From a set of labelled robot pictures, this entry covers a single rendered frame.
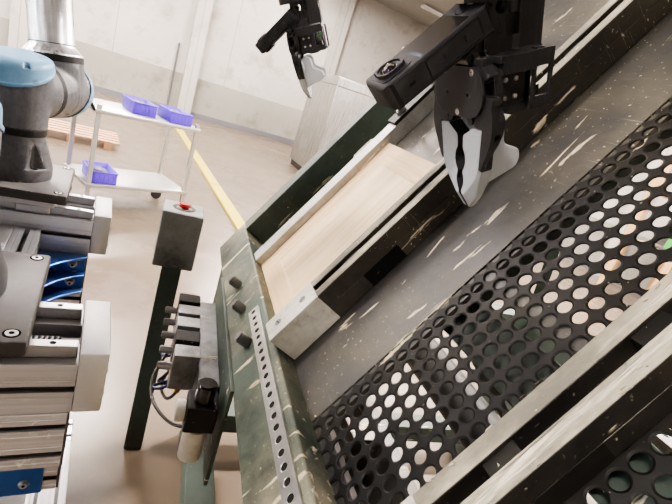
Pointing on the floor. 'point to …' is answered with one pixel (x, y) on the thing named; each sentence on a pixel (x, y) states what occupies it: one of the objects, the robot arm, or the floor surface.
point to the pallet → (84, 132)
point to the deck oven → (327, 115)
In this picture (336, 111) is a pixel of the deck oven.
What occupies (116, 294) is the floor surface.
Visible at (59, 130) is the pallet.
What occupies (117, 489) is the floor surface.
